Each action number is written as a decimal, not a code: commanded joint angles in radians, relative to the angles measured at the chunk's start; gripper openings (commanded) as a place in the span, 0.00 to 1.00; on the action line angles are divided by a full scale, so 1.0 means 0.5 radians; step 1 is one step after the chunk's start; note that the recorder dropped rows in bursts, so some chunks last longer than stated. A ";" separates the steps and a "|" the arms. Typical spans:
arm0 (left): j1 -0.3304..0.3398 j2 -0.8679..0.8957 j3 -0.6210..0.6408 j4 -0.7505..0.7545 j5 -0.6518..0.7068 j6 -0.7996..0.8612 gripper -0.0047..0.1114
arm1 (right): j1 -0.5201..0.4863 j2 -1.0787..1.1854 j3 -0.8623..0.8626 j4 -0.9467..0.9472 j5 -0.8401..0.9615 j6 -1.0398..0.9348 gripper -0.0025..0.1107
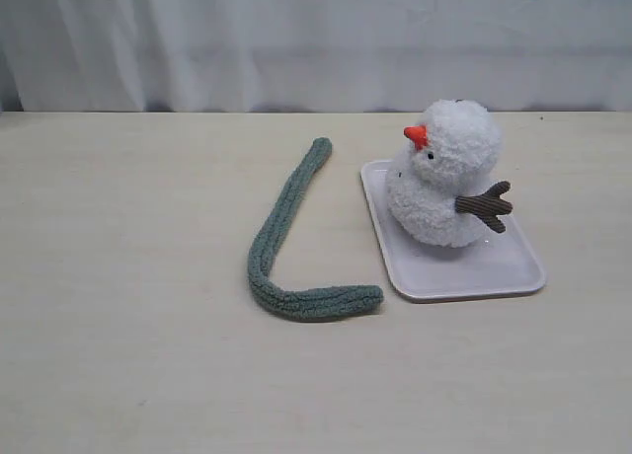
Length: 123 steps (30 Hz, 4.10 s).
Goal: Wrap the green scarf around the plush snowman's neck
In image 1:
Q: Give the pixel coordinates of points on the white curtain backdrop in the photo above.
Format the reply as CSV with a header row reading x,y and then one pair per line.
x,y
322,56

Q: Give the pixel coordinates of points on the white rectangular plastic tray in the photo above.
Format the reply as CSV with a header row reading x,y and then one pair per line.
x,y
499,265

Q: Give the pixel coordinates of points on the green knitted scarf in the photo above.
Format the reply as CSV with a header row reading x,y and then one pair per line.
x,y
310,305

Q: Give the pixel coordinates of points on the white plush snowman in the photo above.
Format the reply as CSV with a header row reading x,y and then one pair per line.
x,y
438,187

